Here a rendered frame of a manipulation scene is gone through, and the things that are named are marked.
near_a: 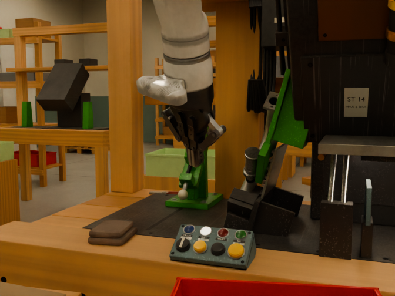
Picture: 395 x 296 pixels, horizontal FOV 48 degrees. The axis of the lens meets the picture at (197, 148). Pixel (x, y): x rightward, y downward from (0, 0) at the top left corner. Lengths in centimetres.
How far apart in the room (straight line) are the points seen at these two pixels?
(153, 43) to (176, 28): 1161
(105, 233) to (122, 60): 74
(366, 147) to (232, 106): 67
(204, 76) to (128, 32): 90
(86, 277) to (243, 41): 83
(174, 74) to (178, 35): 6
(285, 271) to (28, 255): 54
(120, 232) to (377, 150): 53
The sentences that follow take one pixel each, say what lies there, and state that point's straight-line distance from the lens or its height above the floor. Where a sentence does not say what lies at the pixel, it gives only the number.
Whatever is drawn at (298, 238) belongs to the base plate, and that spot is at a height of 90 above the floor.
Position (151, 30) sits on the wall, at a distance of 1232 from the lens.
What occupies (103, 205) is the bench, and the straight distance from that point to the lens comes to 142.
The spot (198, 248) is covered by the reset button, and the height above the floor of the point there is 93.
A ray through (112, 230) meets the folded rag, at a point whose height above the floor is 93.
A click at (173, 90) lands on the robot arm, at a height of 122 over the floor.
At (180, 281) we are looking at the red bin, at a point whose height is 92.
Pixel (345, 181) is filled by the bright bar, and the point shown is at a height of 104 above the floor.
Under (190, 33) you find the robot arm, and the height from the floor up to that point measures 130.
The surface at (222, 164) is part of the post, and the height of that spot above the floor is 100.
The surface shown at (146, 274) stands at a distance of 90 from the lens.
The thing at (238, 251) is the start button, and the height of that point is 93.
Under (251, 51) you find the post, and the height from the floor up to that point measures 135.
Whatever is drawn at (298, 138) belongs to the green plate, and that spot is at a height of 112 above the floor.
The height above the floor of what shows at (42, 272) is 84.
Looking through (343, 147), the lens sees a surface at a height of 113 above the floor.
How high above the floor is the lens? 121
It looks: 6 degrees down
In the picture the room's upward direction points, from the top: straight up
